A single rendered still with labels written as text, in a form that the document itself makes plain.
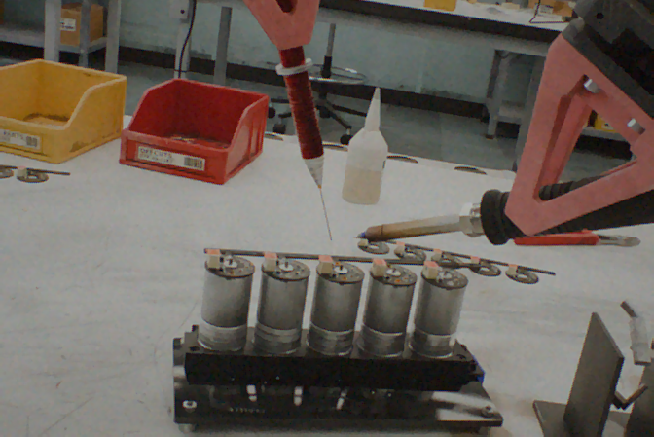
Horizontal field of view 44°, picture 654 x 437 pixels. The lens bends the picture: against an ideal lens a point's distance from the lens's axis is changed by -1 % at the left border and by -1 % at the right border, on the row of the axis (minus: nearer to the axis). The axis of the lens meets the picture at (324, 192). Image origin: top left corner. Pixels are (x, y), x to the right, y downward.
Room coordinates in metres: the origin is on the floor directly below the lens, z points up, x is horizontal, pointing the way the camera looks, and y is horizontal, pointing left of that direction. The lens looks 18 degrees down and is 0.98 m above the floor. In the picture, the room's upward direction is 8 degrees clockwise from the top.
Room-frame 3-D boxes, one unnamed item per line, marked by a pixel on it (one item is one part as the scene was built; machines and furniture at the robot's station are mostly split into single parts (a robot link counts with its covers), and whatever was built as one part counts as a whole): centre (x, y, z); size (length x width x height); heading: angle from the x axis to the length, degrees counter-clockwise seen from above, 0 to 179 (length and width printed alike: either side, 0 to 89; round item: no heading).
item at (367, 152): (0.69, -0.03, 0.80); 0.03 x 0.03 x 0.10
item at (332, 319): (0.38, -0.01, 0.79); 0.02 x 0.02 x 0.05
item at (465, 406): (0.36, -0.02, 0.76); 0.16 x 0.07 x 0.01; 103
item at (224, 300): (0.37, 0.04, 0.79); 0.02 x 0.02 x 0.05
